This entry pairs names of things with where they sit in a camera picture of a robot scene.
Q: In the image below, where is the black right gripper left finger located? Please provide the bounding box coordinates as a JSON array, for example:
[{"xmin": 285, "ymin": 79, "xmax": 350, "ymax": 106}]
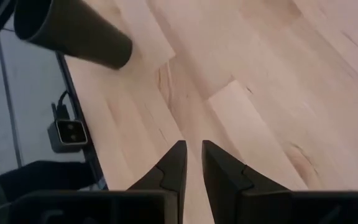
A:
[{"xmin": 127, "ymin": 139, "xmax": 188, "ymax": 224}]

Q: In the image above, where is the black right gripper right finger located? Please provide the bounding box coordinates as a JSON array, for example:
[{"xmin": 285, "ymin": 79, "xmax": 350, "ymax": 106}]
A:
[{"xmin": 201, "ymin": 139, "xmax": 292, "ymax": 224}]

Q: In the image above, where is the tall black cup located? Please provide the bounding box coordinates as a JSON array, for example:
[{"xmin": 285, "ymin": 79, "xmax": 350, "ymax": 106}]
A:
[{"xmin": 13, "ymin": 0, "xmax": 134, "ymax": 70}]

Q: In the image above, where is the black table edge frame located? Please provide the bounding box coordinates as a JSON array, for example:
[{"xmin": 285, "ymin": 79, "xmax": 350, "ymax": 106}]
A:
[{"xmin": 55, "ymin": 51, "xmax": 109, "ymax": 191}]

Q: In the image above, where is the small table-level camera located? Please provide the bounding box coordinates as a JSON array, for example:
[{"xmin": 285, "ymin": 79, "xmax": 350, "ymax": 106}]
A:
[{"xmin": 47, "ymin": 118, "xmax": 89, "ymax": 154}]

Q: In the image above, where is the black camera cable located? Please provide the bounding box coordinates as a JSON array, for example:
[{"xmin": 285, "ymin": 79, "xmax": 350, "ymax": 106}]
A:
[{"xmin": 51, "ymin": 90, "xmax": 71, "ymax": 121}]

